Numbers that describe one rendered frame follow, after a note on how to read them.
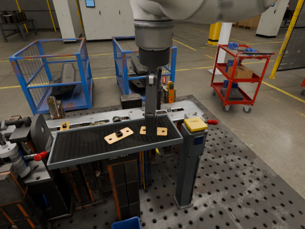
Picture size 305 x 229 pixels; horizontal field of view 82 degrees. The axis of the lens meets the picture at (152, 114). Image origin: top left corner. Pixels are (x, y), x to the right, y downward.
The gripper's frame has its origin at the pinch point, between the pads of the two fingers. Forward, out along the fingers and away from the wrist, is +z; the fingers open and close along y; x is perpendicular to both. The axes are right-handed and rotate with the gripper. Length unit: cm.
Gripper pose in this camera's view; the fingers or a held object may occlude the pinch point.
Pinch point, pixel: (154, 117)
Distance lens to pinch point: 52.7
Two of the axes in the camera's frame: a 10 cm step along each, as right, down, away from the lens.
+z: 0.0, 8.4, 5.4
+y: 1.1, -5.4, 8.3
